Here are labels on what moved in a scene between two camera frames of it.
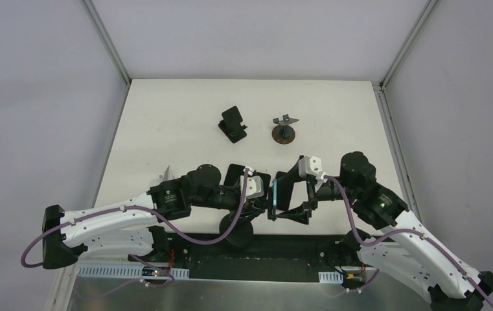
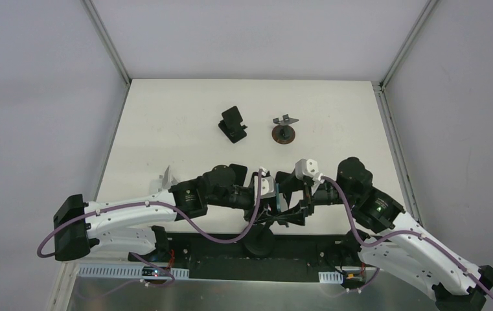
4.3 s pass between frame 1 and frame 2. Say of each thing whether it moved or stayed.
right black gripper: stayed
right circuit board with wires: stayed
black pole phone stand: moved
